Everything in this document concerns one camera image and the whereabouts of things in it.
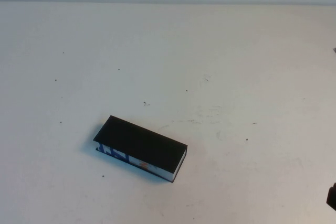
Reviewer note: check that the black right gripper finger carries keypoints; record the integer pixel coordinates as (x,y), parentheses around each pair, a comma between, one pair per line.
(332,196)

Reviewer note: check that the black patterned glasses case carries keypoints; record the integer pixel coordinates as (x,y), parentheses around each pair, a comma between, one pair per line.
(141,140)

